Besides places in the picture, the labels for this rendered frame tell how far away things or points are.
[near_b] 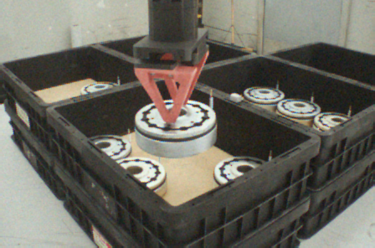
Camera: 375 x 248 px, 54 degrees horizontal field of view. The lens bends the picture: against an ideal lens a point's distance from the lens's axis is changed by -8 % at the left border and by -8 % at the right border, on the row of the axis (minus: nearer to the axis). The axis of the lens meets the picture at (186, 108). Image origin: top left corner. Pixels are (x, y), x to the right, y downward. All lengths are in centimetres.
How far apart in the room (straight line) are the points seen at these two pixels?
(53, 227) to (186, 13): 53
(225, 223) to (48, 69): 78
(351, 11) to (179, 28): 348
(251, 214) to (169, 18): 30
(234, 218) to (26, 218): 47
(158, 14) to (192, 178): 34
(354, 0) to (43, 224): 345
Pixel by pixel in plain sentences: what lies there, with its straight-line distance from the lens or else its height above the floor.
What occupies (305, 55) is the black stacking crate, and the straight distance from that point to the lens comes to 124.
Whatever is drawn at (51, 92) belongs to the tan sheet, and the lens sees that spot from 113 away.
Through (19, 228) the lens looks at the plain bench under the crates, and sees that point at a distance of 83.
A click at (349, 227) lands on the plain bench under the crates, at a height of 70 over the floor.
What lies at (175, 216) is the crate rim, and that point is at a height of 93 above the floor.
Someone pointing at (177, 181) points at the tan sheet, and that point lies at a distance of 68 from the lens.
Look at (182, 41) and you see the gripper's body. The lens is 44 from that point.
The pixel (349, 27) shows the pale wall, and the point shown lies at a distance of 390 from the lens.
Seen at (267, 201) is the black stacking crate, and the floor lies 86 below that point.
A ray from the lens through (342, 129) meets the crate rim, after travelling 68.
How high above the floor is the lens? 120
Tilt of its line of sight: 23 degrees down
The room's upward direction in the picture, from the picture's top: straight up
